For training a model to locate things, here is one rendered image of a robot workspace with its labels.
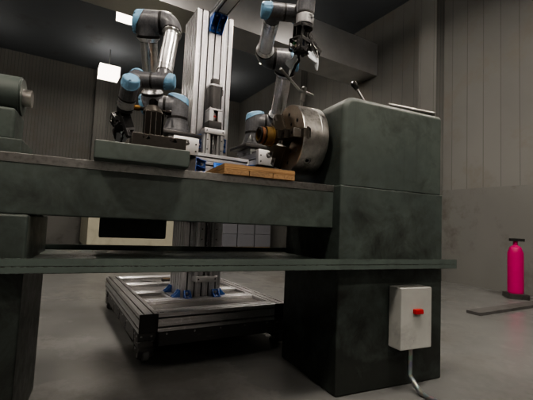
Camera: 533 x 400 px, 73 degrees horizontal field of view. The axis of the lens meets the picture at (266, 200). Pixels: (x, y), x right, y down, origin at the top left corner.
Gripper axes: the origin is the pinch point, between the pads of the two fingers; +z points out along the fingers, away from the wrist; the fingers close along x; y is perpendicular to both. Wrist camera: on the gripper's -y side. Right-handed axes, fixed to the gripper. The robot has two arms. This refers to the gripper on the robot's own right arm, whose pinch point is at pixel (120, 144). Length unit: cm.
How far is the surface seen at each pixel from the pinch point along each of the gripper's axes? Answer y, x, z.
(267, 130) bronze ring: -47, -39, -42
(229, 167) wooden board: -61, -10, -37
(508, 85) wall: -18, -481, -71
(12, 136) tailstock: -23, 50, -26
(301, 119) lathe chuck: -54, -48, -53
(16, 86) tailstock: -11, 45, -37
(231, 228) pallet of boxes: 215, -421, 442
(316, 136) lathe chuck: -63, -51, -50
